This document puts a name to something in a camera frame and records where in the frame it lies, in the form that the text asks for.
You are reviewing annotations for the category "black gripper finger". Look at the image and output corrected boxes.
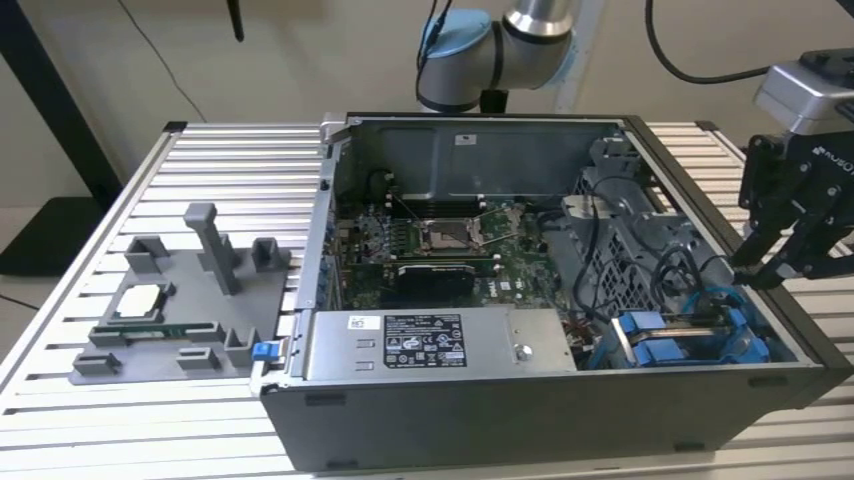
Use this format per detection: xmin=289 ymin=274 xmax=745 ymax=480
xmin=726 ymin=198 xmax=804 ymax=277
xmin=752 ymin=194 xmax=854 ymax=292

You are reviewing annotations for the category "blue disk wire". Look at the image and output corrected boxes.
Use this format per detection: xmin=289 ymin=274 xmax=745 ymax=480
xmin=678 ymin=280 xmax=744 ymax=324

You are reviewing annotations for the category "looped black disk wire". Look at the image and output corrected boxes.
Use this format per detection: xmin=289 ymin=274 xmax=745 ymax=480
xmin=650 ymin=243 xmax=737 ymax=317

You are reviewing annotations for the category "metal disk bay cage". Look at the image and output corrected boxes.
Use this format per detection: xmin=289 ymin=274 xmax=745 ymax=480
xmin=552 ymin=134 xmax=769 ymax=372

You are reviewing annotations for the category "blue plastic disk carrier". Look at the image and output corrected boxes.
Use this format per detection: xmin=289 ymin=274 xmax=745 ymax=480
xmin=632 ymin=319 xmax=772 ymax=369

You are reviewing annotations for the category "black RAM slot bank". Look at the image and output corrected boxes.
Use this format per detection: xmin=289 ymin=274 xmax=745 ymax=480
xmin=385 ymin=195 xmax=488 ymax=220

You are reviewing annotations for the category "green motherboard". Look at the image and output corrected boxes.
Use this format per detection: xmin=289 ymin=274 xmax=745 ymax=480
xmin=323 ymin=199 xmax=577 ymax=312

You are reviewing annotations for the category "CPU socket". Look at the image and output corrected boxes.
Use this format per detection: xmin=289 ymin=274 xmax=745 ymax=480
xmin=415 ymin=217 xmax=480 ymax=252

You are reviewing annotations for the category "black open PC case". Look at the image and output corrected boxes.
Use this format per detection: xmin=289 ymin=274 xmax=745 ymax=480
xmin=250 ymin=110 xmax=854 ymax=474

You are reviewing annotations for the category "silver power supply unit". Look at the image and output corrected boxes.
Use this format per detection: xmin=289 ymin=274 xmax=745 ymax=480
xmin=302 ymin=307 xmax=580 ymax=379

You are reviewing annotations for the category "gray parts rack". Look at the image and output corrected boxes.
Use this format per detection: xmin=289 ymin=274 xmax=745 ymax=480
xmin=70 ymin=202 xmax=294 ymax=387

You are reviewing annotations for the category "green RAM stick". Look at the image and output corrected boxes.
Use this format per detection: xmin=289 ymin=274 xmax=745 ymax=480
xmin=97 ymin=323 xmax=222 ymax=338

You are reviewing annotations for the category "black antenna rod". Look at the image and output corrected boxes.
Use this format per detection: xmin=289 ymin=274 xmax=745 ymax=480
xmin=225 ymin=0 xmax=247 ymax=43

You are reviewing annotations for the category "silver CPU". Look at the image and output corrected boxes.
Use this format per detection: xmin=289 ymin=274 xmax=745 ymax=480
xmin=114 ymin=285 xmax=167 ymax=320

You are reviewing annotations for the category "black floor base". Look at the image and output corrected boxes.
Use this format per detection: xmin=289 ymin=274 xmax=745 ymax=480
xmin=0 ymin=196 xmax=123 ymax=277

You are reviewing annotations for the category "black metal pole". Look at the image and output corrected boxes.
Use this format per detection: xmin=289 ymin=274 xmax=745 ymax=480
xmin=0 ymin=0 xmax=126 ymax=212

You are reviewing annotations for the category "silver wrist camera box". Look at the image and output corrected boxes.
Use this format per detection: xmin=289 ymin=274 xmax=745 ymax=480
xmin=752 ymin=48 xmax=854 ymax=135

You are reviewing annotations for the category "long black wire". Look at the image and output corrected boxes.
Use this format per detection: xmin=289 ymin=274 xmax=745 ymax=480
xmin=573 ymin=175 xmax=646 ymax=321

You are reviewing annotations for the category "thick black camera cable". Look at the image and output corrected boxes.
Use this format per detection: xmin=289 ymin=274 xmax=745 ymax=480
xmin=642 ymin=0 xmax=770 ymax=84

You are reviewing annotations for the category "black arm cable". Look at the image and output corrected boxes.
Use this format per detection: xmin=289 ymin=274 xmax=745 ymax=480
xmin=418 ymin=0 xmax=457 ymax=62

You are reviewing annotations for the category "thin black wall cable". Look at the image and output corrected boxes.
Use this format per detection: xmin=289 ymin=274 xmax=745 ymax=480
xmin=122 ymin=0 xmax=211 ymax=124

